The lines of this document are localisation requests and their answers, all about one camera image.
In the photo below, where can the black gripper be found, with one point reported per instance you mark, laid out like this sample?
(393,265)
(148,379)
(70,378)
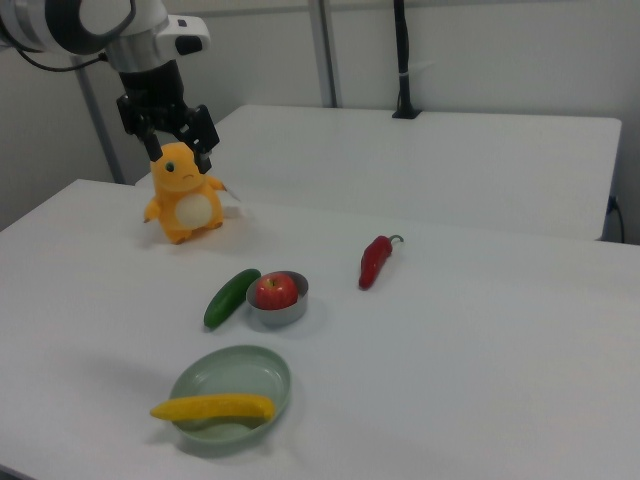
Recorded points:
(152,95)

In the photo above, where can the red chili pepper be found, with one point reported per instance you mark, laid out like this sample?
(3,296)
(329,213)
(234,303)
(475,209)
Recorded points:
(372,262)

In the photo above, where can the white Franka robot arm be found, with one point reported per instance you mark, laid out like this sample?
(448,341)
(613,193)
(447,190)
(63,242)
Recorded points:
(140,47)

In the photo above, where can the green plastic plate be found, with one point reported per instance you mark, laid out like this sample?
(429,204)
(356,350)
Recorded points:
(235,372)

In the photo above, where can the orange plush toy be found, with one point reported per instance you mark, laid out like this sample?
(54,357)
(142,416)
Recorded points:
(182,210)

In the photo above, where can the green cucumber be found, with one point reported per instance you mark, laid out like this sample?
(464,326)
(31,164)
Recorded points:
(227,300)

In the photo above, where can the red apple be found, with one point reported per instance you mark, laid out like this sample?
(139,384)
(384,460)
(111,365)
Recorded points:
(276,291)

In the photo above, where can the round metal bowl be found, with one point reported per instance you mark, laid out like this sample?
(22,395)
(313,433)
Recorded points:
(280,317)

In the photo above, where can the black clamped pole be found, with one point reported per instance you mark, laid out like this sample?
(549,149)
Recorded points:
(402,55)

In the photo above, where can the yellow banana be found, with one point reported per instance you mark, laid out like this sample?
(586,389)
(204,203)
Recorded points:
(215,406)

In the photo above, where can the slim grey metal frame post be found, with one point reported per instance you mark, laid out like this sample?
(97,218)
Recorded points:
(102,135)

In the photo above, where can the wide grey metal frame post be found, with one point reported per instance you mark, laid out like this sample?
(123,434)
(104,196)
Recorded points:
(327,55)

